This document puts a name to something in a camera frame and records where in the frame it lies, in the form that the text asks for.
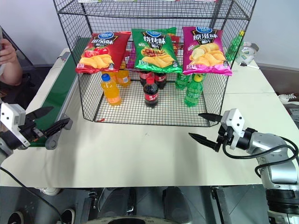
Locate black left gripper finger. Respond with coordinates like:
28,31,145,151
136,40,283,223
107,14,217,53
25,106,55,121
43,118,71,139

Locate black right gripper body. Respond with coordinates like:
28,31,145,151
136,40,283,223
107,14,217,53
217,121,235,146

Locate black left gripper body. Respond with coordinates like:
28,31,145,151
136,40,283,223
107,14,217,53
19,116,47,143

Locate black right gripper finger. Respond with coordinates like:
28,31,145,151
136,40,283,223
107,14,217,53
198,112,224,122
188,133,221,153

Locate green conveyor belt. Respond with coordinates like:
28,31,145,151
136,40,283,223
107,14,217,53
24,36,81,150

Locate person's bare hand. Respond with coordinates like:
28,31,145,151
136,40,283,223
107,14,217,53
0,38,18,69

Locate green lemon soda bottle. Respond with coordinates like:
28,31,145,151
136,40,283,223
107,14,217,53
184,74,204,108
225,30,246,64
175,72,191,91

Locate cola bottle red label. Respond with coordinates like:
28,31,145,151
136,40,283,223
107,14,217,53
154,72,167,90
142,77,160,109
139,70,153,87

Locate white marker pen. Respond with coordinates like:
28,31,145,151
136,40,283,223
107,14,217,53
239,62,260,70

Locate orange soda bottle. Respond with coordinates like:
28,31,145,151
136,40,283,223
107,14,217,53
115,70,131,88
100,73,123,107

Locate purple original chips bag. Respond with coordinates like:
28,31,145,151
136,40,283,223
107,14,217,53
120,41,136,70
182,26,233,77

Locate grey device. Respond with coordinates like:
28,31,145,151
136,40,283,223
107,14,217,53
285,101,299,122

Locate white plastic container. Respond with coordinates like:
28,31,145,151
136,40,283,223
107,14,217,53
234,42,260,65

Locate red tomato chips bag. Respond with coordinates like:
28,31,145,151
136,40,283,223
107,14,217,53
75,32,132,75
170,35,185,56

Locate green barbecue chips bag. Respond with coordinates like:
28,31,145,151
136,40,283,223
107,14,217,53
131,27,183,74

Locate black shoe white sole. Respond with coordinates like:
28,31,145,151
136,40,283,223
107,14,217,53
7,210,25,224
61,208,76,224

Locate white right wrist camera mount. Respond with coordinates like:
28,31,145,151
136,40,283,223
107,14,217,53
220,108,246,150

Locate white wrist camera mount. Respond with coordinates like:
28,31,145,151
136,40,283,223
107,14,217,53
220,108,246,150
0,102,31,148

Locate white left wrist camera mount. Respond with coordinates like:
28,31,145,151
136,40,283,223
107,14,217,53
0,102,31,148

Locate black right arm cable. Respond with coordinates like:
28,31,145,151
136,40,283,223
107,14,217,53
221,136,299,178

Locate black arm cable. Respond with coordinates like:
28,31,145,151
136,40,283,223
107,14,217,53
0,166,64,224
221,136,299,178

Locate black wire mesh rack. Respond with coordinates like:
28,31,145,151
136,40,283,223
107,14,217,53
52,0,257,128

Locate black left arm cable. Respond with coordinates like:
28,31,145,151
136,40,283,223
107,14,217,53
0,166,64,224

